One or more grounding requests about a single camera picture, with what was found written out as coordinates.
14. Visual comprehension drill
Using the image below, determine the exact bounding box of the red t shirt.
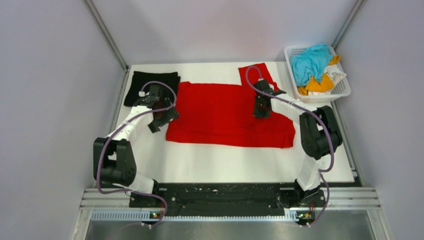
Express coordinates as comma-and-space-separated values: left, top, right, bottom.
165, 63, 296, 149

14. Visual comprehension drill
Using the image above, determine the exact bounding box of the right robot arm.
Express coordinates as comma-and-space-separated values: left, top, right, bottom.
250, 79, 343, 206

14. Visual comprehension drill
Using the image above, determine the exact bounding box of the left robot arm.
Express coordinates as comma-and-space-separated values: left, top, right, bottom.
93, 81, 179, 208

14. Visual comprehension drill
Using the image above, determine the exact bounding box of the folded black t shirt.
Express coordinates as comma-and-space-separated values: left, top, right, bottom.
123, 71, 181, 107

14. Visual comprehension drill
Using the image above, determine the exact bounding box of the light blue t shirt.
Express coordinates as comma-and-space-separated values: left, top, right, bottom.
290, 43, 333, 87

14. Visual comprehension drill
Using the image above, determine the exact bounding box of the orange t shirt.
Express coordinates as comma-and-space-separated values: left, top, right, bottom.
297, 55, 347, 96

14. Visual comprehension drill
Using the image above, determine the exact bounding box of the white t shirt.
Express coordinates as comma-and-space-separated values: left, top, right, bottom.
305, 64, 347, 96

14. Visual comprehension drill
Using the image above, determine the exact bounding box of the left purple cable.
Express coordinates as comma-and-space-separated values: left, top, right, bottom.
96, 81, 178, 229

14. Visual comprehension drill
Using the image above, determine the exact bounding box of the purple cable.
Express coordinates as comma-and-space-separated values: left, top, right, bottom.
96, 81, 178, 229
245, 65, 336, 228

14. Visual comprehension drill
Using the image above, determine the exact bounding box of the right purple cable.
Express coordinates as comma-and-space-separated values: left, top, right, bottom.
245, 65, 336, 228

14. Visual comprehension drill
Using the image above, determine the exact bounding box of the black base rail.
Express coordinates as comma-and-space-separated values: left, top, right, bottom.
129, 183, 326, 217

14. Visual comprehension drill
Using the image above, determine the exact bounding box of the aluminium frame rail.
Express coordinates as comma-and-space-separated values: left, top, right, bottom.
79, 187, 381, 222

